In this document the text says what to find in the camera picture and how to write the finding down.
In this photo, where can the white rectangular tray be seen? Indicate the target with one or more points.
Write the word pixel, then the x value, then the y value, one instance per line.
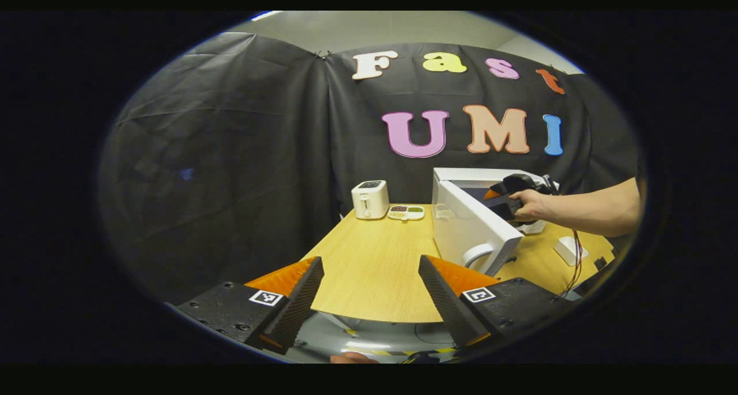
pixel 568 249

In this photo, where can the black table edge clip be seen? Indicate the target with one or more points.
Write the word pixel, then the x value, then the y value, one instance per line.
pixel 601 262

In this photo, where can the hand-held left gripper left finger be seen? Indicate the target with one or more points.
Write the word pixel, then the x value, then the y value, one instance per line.
pixel 300 297

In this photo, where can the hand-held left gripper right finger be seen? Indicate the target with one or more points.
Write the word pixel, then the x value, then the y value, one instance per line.
pixel 447 303

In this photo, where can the white toaster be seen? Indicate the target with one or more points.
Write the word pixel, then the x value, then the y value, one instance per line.
pixel 370 202

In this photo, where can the black backdrop cloth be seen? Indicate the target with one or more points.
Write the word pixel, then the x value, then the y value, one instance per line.
pixel 230 164

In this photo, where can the divided snack plate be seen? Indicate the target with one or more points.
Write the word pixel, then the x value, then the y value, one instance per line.
pixel 406 213

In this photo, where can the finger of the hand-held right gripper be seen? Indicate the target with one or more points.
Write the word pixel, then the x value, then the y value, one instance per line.
pixel 491 195

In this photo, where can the white microwave oven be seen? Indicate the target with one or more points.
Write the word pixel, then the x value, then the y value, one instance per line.
pixel 467 228

